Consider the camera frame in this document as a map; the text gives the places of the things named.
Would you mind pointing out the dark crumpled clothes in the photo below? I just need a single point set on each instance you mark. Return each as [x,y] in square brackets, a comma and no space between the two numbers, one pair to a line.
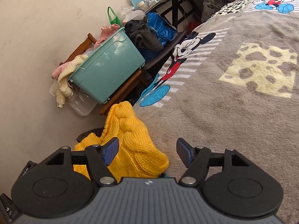
[142,37]

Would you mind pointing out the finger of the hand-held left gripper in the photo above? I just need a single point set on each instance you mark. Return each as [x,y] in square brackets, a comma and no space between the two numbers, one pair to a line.
[87,132]

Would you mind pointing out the grey cartoon printed blanket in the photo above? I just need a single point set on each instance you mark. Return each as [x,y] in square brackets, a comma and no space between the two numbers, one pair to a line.
[233,121]

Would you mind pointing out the green bag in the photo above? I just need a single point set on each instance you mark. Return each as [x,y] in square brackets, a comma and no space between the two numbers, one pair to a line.
[116,22]

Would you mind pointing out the black table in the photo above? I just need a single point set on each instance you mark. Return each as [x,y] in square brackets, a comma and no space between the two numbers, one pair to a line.
[174,9]

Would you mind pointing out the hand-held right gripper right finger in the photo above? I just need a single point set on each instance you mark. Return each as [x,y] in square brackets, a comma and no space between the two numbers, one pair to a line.
[185,152]

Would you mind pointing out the cream knitted garment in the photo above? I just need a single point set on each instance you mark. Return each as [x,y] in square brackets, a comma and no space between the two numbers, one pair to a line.
[64,88]

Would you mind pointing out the light pink garment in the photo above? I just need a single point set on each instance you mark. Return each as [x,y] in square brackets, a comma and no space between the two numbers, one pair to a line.
[59,71]

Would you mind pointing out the teal plastic storage bin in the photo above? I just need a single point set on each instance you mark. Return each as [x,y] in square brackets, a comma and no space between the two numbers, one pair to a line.
[109,67]

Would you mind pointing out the clear plastic container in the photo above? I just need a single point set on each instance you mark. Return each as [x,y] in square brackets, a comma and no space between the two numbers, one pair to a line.
[84,105]

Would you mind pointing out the wooden chair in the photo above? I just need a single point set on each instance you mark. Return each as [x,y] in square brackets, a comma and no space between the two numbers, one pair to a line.
[121,93]

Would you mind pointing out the white plastic bag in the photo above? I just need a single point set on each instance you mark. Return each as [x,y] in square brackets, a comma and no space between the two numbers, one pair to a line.
[133,15]

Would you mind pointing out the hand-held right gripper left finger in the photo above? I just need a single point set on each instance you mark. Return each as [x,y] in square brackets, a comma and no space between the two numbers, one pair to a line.
[109,151]

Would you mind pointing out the grey crumpled cloth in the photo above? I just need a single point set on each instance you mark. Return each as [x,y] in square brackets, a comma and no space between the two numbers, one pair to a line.
[209,10]

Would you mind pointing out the yellow knitted sweater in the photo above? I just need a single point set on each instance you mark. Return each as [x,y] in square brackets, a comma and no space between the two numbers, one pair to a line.
[130,133]

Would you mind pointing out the blue plastic bag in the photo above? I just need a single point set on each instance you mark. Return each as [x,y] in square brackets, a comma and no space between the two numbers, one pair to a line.
[161,28]

